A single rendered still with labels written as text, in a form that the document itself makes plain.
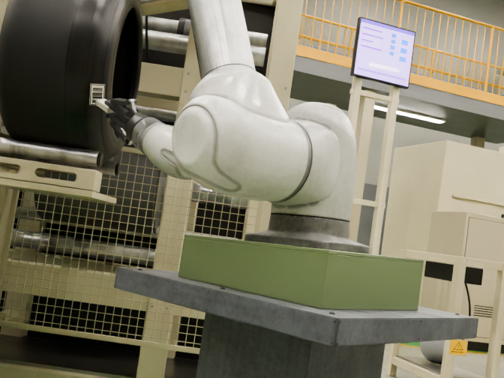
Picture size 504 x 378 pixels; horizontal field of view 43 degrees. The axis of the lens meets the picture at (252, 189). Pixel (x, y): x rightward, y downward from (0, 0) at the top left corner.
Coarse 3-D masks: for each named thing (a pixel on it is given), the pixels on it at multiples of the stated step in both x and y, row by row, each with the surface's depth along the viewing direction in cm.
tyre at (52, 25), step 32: (32, 0) 172; (64, 0) 173; (96, 0) 175; (128, 0) 187; (32, 32) 170; (64, 32) 170; (96, 32) 172; (128, 32) 221; (0, 64) 173; (32, 64) 170; (64, 64) 170; (96, 64) 172; (128, 64) 226; (0, 96) 177; (32, 96) 173; (64, 96) 173; (128, 96) 225; (32, 128) 180; (64, 128) 178; (96, 128) 181
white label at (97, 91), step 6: (90, 84) 172; (96, 84) 173; (102, 84) 173; (90, 90) 173; (96, 90) 173; (102, 90) 174; (90, 96) 173; (96, 96) 174; (102, 96) 175; (90, 102) 174
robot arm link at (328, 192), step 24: (312, 120) 117; (336, 120) 117; (312, 144) 112; (336, 144) 116; (312, 168) 111; (336, 168) 115; (312, 192) 113; (336, 192) 116; (312, 216) 115; (336, 216) 116
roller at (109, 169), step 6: (18, 156) 209; (24, 156) 209; (48, 162) 210; (54, 162) 210; (60, 162) 210; (66, 162) 210; (108, 162) 211; (114, 162) 211; (84, 168) 210; (90, 168) 210; (96, 168) 210; (102, 168) 210; (108, 168) 210; (114, 168) 210; (108, 174) 211; (114, 174) 211
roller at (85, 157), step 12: (0, 144) 181; (12, 144) 182; (24, 144) 182; (36, 144) 182; (48, 144) 183; (36, 156) 182; (48, 156) 182; (60, 156) 182; (72, 156) 182; (84, 156) 182; (96, 156) 182
